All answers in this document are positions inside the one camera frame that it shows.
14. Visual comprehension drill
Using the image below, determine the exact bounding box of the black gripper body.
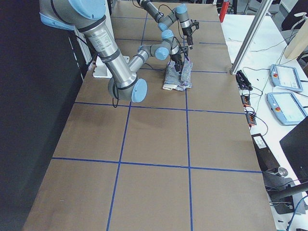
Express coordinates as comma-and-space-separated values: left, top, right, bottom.
171, 53, 182, 65
181, 26, 193, 39

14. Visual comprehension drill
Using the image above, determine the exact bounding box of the blue white striped polo shirt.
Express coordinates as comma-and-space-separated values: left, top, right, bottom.
163, 60, 193, 91

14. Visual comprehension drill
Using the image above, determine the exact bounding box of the black monitor arm base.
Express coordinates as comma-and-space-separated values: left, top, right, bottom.
262, 172, 308, 215

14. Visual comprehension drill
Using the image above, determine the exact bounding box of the red cylinder tube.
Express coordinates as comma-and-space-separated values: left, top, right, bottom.
219, 0, 230, 23

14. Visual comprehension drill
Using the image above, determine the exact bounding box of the far grey orange USB hub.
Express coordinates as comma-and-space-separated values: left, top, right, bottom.
241, 94, 251, 107

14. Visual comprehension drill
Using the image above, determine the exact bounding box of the grey orange usb hub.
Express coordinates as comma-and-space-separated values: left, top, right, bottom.
241, 94, 251, 107
245, 111, 257, 128

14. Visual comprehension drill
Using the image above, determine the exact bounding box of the near grey orange USB hub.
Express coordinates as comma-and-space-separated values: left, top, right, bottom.
245, 111, 257, 128

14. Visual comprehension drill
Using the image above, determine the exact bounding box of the upper blue teach pendant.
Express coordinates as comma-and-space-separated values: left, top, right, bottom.
270, 64, 303, 92

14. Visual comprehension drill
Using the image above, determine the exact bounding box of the blue teach pendant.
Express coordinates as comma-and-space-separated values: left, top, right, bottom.
266, 92, 308, 126
270, 64, 303, 92

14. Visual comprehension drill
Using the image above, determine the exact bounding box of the beige wooden board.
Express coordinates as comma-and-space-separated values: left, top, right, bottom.
284, 12, 308, 59

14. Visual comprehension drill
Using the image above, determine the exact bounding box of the lower blue teach pendant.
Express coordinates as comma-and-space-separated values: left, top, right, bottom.
266, 92, 308, 126

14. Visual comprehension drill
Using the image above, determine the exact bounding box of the black box with white label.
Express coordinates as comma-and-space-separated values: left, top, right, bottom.
251, 133, 280, 172

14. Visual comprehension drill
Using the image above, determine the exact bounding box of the black monitor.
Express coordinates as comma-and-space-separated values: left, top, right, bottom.
280, 117, 308, 182

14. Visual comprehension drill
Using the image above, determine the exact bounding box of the silver round knob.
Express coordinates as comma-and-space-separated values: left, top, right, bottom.
277, 167, 288, 178

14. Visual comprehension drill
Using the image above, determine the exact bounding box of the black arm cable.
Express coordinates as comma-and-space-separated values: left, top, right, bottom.
132, 0, 188, 46
111, 36, 186, 108

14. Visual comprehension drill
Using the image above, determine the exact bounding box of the aluminium frame post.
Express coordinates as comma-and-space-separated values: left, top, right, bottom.
231, 0, 272, 75

